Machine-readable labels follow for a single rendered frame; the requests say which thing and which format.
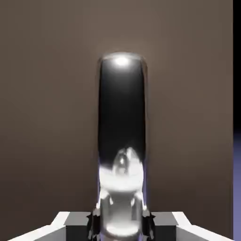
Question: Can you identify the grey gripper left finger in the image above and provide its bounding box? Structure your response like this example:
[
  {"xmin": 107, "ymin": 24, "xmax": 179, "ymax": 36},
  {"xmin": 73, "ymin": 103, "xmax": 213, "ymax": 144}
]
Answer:
[{"xmin": 7, "ymin": 211, "xmax": 93, "ymax": 241}]

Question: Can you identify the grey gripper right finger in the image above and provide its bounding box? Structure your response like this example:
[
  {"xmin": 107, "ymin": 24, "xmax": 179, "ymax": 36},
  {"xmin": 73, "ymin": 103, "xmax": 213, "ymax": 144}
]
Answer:
[{"xmin": 148, "ymin": 211, "xmax": 236, "ymax": 241}]

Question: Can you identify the shiny dark metal handle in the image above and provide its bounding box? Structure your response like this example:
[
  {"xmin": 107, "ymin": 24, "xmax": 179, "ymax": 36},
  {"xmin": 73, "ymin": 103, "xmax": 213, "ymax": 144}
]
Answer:
[{"xmin": 87, "ymin": 52, "xmax": 156, "ymax": 241}]

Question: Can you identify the brown cabinet door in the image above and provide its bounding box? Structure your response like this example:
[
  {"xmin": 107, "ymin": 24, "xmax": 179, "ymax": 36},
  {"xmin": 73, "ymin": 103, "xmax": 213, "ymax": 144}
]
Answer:
[{"xmin": 0, "ymin": 0, "xmax": 234, "ymax": 241}]

